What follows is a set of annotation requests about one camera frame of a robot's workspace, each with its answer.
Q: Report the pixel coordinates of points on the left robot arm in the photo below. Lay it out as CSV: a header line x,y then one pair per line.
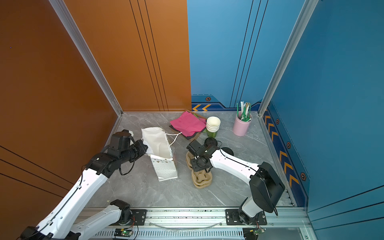
x,y
60,223

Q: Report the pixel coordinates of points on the white paper gift bag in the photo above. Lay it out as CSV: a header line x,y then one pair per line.
x,y
160,152

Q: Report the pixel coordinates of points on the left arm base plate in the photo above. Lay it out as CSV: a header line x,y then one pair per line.
x,y
137,217

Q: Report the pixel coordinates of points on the pink straw holder cup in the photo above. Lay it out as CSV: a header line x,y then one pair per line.
x,y
240,127

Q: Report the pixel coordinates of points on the stack of black lids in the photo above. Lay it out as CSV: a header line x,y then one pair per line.
x,y
210,142

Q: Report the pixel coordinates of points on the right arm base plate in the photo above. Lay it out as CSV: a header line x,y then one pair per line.
x,y
235,217

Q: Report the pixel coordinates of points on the aluminium front rail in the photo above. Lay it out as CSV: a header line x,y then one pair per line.
x,y
209,223

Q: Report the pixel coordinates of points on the stack of paper cups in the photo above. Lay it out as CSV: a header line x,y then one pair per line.
x,y
212,126

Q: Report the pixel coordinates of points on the pink napkin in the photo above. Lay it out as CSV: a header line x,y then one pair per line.
x,y
188,124

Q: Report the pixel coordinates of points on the beige pulp cup carrier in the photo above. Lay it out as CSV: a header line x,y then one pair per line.
x,y
200,179

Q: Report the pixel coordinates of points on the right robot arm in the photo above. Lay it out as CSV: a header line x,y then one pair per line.
x,y
265,185

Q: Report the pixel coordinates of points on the bundle of wrapped straws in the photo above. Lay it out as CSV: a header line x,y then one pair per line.
x,y
244,111

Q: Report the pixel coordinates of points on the green circuit board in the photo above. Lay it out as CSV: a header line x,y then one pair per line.
x,y
123,232

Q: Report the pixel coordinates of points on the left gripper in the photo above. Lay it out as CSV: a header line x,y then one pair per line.
x,y
140,144

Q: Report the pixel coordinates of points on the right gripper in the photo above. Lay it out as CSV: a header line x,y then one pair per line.
x,y
195,168

